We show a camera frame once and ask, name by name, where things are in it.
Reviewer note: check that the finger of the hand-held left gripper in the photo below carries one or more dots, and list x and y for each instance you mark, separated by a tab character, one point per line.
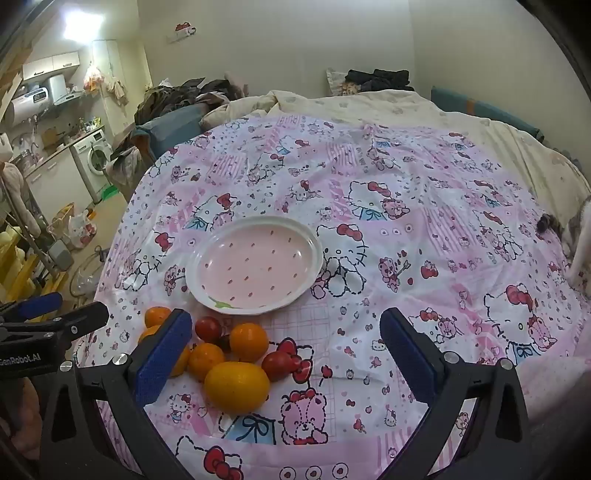
78	321
39	305

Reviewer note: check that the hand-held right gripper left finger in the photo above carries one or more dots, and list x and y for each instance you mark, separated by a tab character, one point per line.
164	357

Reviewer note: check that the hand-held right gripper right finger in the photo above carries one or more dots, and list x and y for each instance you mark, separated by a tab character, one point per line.
408	357

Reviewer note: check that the small orange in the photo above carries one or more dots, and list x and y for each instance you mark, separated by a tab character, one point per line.
181	364
249	341
157	317
205	361

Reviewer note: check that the red cherry tomato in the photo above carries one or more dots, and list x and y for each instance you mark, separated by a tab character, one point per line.
278	366
208	328

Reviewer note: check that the large orange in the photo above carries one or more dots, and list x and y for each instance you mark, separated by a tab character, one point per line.
237	386

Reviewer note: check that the pink strawberry print plate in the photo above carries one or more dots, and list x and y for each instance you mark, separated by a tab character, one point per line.
254	263

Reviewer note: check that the person's left hand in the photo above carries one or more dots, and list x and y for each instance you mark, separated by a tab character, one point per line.
18	410

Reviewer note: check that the yellow rack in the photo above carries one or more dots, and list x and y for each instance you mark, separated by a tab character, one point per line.
18	272

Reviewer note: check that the clear plastic bag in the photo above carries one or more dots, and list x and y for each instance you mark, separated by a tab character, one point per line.
87	277

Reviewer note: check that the grey box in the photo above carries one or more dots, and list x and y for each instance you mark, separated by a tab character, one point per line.
60	255

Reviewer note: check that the white red printed plastic bag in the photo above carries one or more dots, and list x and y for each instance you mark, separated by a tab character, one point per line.
83	228

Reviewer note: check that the woven basket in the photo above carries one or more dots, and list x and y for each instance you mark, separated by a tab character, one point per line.
60	219

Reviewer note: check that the pink cartoon printed blanket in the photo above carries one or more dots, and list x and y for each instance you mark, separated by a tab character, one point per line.
392	230

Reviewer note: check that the green mat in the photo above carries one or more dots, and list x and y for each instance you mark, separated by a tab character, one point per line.
108	191

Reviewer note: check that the white kitchen counter cabinet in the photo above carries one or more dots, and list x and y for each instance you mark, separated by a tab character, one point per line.
51	170

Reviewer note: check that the white washing machine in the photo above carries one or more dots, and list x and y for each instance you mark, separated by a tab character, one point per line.
94	157

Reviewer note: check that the grey and white cat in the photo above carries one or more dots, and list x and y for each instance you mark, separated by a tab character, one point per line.
575	240

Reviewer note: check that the white water heater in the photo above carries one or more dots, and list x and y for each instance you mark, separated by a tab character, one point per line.
27	99

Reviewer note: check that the blue cushion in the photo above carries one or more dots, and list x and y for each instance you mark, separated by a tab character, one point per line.
171	129

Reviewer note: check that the white range hood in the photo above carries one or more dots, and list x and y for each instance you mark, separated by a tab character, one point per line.
59	90

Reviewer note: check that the hanging bag of oranges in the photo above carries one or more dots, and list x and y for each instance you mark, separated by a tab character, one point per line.
92	77

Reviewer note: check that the pile of dark clothes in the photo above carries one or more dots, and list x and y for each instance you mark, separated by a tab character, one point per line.
184	97

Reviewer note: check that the teal pillow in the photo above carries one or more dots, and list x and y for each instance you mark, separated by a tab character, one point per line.
485	110

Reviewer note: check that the pile of black clothes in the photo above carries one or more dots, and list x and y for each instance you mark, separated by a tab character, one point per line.
376	79

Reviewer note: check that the white wall cabinets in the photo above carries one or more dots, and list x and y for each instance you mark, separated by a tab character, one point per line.
51	64

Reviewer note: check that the cartoon wall decoration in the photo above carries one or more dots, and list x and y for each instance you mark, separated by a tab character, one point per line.
184	30

